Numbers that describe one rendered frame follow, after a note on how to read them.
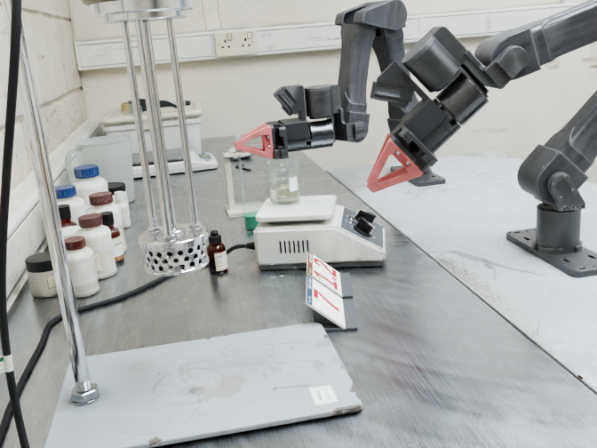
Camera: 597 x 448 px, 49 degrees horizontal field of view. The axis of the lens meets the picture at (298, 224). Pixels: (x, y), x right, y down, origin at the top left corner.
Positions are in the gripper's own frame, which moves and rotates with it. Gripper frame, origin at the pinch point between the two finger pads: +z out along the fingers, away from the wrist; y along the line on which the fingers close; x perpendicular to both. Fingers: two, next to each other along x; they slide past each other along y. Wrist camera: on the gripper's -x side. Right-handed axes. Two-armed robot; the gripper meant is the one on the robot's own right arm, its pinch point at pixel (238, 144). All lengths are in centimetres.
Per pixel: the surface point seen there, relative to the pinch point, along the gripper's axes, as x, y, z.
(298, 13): -26, -112, -40
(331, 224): 7.0, 40.6, -8.2
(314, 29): -20, -107, -44
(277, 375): 12, 72, 7
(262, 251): 10.4, 38.1, 2.5
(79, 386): 10, 71, 27
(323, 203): 5.3, 34.3, -8.7
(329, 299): 12, 57, -3
